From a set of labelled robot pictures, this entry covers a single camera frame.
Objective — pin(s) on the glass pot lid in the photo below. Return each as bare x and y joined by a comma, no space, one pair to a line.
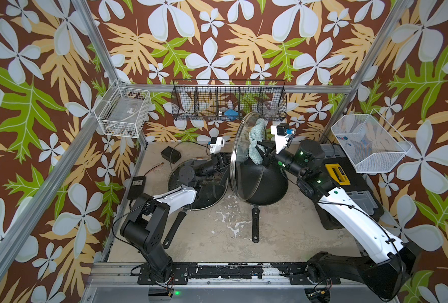
210,184
246,155

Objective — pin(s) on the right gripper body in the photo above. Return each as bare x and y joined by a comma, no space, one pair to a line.
287,161

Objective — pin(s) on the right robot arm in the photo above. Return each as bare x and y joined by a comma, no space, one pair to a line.
389,262

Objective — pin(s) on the left black frying pan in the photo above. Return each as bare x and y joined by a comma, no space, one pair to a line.
174,228

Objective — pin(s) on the green microfibre cloth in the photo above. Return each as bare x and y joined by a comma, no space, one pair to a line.
256,134

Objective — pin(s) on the blue object in basket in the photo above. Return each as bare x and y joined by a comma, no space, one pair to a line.
230,114

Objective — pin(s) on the right black frying pan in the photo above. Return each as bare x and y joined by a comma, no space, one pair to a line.
260,186

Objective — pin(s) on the small black box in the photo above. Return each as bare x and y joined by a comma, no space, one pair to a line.
171,154

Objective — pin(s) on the black frying pan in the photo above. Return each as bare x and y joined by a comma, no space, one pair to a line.
174,228
260,186

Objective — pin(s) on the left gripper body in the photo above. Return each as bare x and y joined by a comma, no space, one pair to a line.
219,161

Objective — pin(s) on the black power adapter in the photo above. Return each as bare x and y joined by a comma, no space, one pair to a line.
136,187

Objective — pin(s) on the white wire basket left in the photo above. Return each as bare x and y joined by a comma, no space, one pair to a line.
122,110

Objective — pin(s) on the black tool case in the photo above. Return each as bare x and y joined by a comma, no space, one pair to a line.
357,188

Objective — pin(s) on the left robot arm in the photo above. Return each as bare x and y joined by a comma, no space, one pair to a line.
151,224

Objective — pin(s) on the black wire basket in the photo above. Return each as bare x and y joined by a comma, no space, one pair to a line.
209,99

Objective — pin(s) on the white mesh basket right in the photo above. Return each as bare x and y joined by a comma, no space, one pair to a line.
371,142

